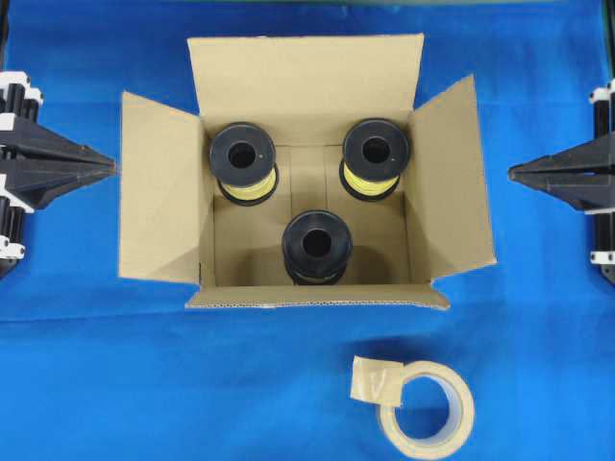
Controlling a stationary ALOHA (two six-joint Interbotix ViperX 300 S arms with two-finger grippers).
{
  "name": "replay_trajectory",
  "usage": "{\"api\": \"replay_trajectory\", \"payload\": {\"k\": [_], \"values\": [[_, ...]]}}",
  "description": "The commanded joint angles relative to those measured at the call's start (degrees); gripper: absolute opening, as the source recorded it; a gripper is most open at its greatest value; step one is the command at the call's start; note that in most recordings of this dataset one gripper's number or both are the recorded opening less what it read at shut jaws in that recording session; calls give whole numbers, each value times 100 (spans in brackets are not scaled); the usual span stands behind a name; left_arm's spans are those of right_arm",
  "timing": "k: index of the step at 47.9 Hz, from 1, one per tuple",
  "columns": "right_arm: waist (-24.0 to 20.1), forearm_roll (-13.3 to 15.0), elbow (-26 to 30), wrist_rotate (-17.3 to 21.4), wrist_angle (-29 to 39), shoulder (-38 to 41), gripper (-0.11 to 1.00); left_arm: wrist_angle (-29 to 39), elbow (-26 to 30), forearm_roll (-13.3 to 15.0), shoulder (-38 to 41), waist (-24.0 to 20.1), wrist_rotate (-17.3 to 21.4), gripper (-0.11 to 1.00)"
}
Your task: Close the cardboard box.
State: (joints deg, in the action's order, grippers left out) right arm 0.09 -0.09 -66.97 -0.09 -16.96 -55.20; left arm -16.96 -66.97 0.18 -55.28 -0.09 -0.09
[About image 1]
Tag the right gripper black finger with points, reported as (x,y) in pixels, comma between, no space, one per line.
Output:
(581,191)
(595,156)

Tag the brown cardboard box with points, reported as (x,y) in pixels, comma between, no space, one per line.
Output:
(306,92)

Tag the beige packing tape roll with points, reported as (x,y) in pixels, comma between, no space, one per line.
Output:
(385,383)

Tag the black spool front centre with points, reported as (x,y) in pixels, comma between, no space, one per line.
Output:
(317,246)

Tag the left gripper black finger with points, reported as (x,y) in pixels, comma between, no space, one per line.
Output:
(33,184)
(34,141)

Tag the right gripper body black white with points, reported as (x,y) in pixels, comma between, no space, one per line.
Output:
(603,251)

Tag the blue table cloth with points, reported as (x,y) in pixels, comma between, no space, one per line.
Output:
(95,367)

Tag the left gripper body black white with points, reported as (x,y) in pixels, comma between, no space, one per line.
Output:
(18,100)

